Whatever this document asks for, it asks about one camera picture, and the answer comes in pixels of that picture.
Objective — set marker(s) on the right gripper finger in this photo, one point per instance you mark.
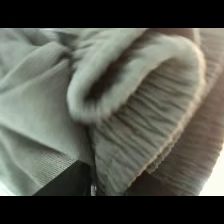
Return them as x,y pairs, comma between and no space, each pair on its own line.
71,181

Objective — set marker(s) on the black pants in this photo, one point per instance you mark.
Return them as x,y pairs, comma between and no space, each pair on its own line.
133,116

